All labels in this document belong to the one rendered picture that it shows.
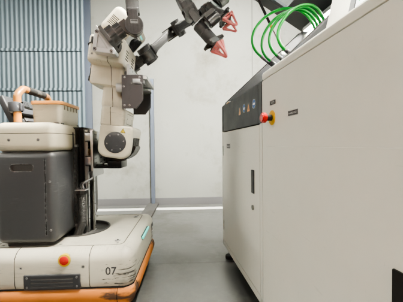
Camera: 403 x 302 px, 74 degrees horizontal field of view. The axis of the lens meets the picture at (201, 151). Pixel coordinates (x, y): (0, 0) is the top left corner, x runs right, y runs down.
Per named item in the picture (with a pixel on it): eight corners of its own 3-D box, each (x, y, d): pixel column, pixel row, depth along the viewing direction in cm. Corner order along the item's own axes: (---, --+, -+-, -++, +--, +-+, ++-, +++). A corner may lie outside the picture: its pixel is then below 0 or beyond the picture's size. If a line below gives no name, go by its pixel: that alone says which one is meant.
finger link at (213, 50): (236, 48, 124) (223, 34, 125) (227, 53, 120) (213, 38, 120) (229, 59, 130) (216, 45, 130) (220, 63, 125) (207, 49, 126)
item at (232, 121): (223, 131, 169) (223, 106, 168) (229, 131, 169) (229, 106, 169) (258, 123, 107) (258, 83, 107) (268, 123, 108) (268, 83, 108)
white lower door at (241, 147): (222, 239, 172) (221, 132, 170) (226, 239, 172) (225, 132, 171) (258, 295, 108) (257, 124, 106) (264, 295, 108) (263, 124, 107)
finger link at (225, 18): (241, 27, 143) (228, 17, 145) (242, 18, 137) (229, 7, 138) (231, 35, 143) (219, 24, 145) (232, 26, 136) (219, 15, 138)
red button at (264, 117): (258, 125, 96) (258, 111, 96) (269, 125, 96) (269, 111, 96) (264, 124, 90) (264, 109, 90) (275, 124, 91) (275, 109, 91)
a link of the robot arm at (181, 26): (177, 39, 186) (168, 24, 182) (183, 34, 188) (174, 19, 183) (210, 21, 150) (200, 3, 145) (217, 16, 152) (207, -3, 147)
